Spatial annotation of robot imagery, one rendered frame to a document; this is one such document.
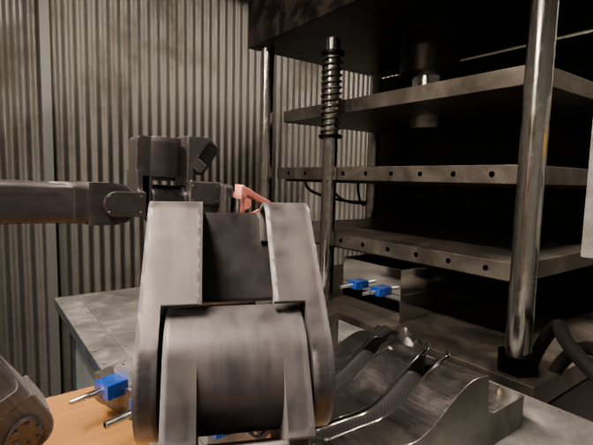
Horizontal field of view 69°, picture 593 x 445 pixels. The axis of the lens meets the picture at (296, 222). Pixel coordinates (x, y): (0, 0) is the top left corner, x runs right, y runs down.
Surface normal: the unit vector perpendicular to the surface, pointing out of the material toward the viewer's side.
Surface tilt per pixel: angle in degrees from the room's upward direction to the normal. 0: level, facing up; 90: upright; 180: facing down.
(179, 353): 53
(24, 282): 90
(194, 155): 90
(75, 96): 90
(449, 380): 20
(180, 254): 47
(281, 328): 35
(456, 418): 90
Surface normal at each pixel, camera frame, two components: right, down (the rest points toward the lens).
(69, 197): 0.41, 0.04
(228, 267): 0.20, -0.19
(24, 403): 0.62, 0.09
